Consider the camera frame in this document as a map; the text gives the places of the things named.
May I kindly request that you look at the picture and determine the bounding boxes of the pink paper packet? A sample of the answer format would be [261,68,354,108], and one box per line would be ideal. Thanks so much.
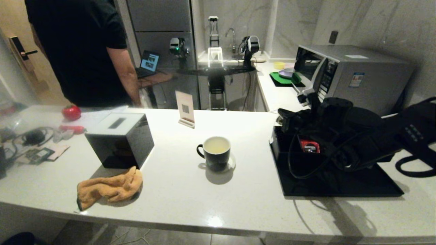
[17,144,71,164]

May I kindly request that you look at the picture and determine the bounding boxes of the red tea packet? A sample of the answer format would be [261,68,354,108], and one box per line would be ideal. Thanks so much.
[300,139,321,153]

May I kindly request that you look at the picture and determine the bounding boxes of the black electric kettle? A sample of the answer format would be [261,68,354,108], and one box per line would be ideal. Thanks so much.
[327,107,401,170]

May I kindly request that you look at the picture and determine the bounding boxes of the green mat black edge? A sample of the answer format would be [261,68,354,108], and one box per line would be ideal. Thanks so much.
[269,72,303,88]

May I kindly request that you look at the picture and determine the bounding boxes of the red toy tomato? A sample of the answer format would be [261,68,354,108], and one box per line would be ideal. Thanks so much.
[62,105,82,121]

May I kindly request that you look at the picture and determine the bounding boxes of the black round floor object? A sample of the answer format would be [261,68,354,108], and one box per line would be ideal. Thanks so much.
[0,232,35,245]

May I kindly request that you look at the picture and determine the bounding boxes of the person in black shirt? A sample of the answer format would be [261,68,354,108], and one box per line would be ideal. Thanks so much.
[25,0,142,108]

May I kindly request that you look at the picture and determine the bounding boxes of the black compartment box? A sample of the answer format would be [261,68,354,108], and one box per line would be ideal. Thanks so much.
[271,126,328,167]

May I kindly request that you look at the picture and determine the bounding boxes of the crumpled white wrapper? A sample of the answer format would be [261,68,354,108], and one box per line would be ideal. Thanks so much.
[54,130,75,143]

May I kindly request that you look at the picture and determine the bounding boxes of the grey refrigerator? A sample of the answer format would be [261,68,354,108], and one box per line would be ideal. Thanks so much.
[118,0,201,110]

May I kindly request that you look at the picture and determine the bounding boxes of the chrome faucet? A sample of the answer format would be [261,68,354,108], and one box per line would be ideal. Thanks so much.
[225,28,238,54]

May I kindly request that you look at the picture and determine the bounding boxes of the orange terry cloth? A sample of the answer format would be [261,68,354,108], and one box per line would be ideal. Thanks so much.
[77,166,143,211]

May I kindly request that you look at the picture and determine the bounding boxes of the black mouse cable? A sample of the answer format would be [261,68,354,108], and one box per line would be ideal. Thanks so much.
[10,127,58,160]

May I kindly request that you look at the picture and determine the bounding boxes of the black mug white inside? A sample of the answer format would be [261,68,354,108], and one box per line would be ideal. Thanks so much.
[197,137,231,172]

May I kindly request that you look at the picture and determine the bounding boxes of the black laptop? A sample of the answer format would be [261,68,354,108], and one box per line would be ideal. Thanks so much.
[136,50,160,79]

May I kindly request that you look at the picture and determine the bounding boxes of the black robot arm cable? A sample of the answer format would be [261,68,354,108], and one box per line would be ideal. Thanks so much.
[288,129,436,180]

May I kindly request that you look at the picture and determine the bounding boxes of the black serving tray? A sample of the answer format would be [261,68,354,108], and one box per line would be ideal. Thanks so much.
[269,141,404,197]

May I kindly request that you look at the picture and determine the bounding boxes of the black computer mouse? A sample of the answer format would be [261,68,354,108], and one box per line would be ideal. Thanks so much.
[25,131,47,146]

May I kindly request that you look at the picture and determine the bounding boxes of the brown wooden side table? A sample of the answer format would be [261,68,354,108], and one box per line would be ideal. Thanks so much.
[138,71,177,89]

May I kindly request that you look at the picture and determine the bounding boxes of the black door lock handle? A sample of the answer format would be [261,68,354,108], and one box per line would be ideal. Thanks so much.
[10,36,39,72]

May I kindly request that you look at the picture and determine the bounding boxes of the silver microwave oven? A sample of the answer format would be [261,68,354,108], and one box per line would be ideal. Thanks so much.
[295,45,415,116]

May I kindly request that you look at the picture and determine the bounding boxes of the QR code table sign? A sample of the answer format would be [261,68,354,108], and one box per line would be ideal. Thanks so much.
[175,91,196,129]

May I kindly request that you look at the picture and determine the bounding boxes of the grey device green light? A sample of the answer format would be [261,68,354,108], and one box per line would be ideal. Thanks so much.
[169,37,190,59]

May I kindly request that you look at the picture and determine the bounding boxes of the black round pedestal table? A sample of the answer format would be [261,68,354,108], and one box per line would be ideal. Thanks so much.
[177,66,256,111]

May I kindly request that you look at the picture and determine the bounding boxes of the black tissue box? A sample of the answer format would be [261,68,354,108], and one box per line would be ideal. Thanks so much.
[85,113,155,169]

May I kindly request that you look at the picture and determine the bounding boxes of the dark green printed packet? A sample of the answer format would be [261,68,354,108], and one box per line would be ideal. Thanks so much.
[27,148,55,164]

